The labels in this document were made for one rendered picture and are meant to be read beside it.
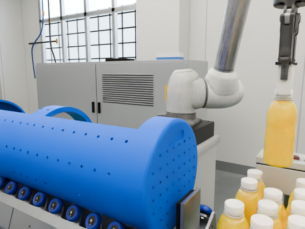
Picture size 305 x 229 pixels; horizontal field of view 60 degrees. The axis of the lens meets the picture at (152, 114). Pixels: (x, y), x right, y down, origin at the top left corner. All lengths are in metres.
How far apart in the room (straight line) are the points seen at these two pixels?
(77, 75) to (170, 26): 1.33
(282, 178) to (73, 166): 0.57
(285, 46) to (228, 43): 0.69
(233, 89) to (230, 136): 2.27
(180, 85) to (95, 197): 0.79
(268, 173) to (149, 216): 0.40
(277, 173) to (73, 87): 2.70
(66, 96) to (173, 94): 2.19
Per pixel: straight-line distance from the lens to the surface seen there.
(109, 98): 2.85
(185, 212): 0.65
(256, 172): 0.78
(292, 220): 0.57
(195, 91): 1.31
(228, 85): 1.34
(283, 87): 0.67
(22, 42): 6.36
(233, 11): 1.28
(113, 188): 0.61
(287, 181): 0.86
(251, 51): 3.47
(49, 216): 0.88
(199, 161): 1.30
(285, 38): 0.64
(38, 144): 0.79
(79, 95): 3.17
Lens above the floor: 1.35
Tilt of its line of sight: 9 degrees down
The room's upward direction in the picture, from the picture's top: straight up
